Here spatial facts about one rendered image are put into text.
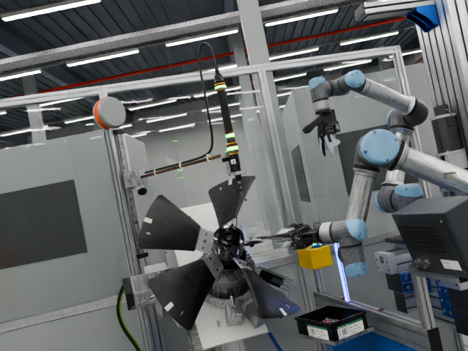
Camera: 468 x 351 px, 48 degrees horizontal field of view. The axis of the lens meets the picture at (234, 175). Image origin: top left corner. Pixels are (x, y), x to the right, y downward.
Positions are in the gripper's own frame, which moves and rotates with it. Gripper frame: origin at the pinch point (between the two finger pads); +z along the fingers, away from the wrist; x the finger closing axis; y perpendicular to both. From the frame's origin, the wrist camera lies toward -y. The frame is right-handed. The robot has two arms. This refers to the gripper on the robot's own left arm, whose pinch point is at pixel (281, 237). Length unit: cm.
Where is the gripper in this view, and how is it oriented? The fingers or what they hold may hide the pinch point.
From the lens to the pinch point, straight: 203.5
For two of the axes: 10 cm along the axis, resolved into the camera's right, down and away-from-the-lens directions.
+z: -7.6, 1.8, 6.2
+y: -6.0, 1.9, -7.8
